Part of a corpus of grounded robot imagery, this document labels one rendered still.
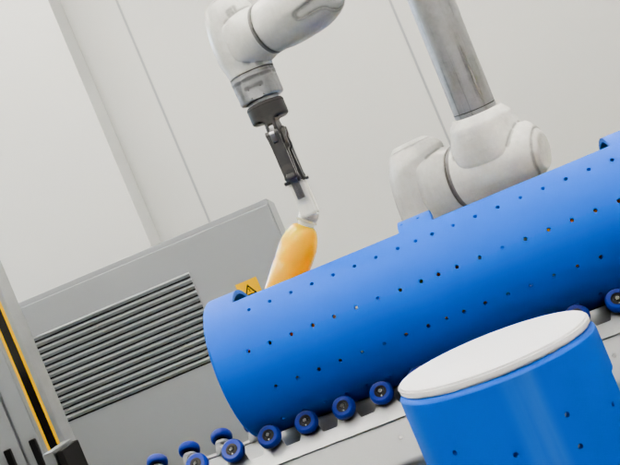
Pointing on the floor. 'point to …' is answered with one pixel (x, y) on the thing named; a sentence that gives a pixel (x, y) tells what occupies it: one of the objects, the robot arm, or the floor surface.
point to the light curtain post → (29, 372)
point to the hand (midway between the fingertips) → (304, 198)
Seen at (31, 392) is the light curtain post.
